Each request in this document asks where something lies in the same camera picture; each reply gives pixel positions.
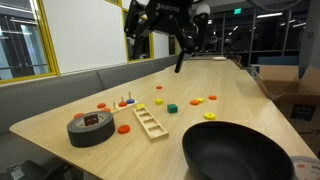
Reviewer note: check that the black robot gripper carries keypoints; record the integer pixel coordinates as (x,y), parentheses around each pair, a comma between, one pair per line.
(172,17)

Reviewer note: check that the orange disc with hole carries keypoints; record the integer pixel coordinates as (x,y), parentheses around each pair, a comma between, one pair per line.
(194,102)

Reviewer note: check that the small yellow block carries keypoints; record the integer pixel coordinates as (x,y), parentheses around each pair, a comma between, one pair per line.
(200,100)

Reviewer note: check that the yellow square block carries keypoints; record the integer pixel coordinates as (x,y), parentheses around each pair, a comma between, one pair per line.
(159,101)

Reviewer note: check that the orange disc right far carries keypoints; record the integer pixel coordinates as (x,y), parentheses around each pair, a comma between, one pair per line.
(212,97)

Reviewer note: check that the green cube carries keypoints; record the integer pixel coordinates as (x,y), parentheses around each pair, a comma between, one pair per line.
(172,108)

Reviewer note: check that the yellow disc by ladder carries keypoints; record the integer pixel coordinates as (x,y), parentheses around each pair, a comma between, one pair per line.
(140,105)

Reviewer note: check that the yellow disc with hole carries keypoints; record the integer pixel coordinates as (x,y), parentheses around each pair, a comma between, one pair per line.
(209,116)

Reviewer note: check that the blue disc on peg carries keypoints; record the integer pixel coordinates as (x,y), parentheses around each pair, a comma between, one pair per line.
(130,101)

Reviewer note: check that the wooden ladder block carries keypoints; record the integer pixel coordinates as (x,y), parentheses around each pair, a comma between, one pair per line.
(152,127)

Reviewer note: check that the orange disc on peg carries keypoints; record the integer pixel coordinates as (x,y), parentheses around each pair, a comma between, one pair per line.
(122,104)

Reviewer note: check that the wooden peg base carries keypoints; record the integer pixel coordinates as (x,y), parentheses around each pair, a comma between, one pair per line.
(116,109)

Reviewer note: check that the orange disc beside base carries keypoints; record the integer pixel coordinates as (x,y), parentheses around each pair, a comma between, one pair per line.
(106,110)

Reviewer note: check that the orange disc near tape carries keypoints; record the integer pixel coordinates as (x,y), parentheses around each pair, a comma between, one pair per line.
(123,129)

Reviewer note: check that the orange disc far left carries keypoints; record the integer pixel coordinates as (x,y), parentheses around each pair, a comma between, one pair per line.
(101,105)

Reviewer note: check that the black bowl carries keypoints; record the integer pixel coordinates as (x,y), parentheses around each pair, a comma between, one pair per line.
(217,150)

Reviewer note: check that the orange disc behind tape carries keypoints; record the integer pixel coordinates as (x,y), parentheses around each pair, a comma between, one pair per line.
(78,115)

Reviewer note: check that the black tape roll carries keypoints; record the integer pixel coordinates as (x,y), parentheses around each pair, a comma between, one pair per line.
(91,129)

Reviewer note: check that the cardboard box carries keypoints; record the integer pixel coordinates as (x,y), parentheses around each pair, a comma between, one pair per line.
(298,98)

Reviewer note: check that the grey bench seat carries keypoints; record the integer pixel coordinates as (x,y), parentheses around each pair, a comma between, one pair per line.
(25,100)

